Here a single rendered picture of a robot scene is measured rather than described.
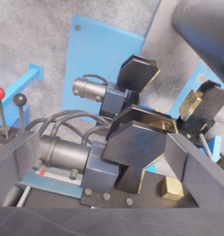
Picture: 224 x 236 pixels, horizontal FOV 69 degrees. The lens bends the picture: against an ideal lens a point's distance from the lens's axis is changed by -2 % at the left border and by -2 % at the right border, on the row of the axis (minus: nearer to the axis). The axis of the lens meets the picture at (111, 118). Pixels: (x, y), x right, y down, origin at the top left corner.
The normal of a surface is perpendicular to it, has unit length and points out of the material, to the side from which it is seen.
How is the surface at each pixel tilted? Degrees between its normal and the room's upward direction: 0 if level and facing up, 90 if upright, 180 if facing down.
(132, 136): 0
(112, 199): 90
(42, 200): 90
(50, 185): 90
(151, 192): 90
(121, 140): 0
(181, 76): 0
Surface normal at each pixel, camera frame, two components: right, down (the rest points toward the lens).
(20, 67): -0.11, 0.62
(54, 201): 0.27, -0.73
